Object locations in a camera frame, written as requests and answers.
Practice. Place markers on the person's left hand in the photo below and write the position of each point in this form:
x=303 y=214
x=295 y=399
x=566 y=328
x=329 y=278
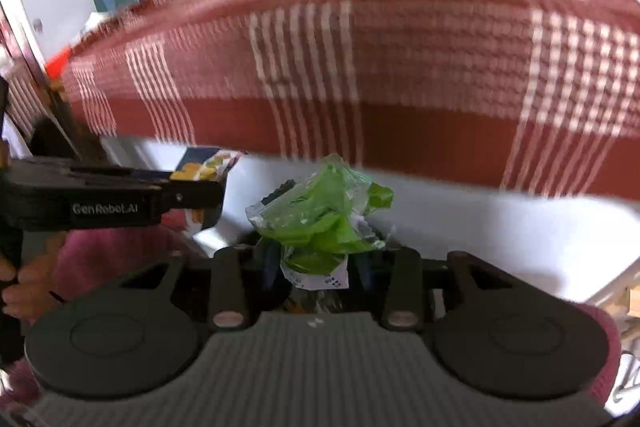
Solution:
x=28 y=295

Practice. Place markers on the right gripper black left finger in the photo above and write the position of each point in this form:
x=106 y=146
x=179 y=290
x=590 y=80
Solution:
x=140 y=332

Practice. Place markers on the white blue tube wrapper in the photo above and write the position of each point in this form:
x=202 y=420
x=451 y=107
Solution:
x=336 y=279

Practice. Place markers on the green plastic wrapper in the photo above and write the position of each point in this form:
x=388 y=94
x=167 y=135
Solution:
x=320 y=221

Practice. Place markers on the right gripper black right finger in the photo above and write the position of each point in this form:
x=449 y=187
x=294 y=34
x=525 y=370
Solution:
x=486 y=328

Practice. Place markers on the macaron snack packet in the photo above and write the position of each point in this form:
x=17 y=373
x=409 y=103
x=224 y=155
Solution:
x=201 y=164

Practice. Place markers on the pink sweater sleeve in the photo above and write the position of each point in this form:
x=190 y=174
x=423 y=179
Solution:
x=92 y=258

